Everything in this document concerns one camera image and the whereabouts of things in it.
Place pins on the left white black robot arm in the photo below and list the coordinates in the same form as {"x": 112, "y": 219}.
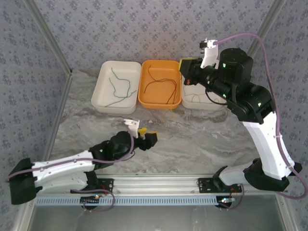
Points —
{"x": 62, "y": 173}

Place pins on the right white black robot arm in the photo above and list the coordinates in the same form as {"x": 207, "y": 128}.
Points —
{"x": 267, "y": 149}

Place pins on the white plastic tray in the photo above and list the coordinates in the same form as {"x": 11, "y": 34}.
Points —
{"x": 106, "y": 79}
{"x": 192, "y": 106}

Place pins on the orange plastic tray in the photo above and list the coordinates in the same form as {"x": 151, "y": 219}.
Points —
{"x": 160, "y": 96}

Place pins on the small adapter with LED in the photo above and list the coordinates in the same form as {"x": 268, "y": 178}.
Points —
{"x": 226, "y": 200}
{"x": 90, "y": 199}

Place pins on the steel sheet panel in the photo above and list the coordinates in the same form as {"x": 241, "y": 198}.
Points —
{"x": 156, "y": 219}

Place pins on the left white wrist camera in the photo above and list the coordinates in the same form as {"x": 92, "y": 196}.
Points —
{"x": 132, "y": 126}

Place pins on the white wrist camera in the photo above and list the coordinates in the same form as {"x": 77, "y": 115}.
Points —
{"x": 132, "y": 126}
{"x": 209, "y": 53}

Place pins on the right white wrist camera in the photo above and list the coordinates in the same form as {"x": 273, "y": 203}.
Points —
{"x": 209, "y": 53}

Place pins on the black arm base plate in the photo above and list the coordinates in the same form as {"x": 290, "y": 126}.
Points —
{"x": 108, "y": 184}
{"x": 204, "y": 185}

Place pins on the aluminium mounting rail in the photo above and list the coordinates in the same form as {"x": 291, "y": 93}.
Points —
{"x": 154, "y": 184}

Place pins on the aluminium frame post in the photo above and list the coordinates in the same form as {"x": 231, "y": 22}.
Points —
{"x": 267, "y": 21}
{"x": 53, "y": 41}

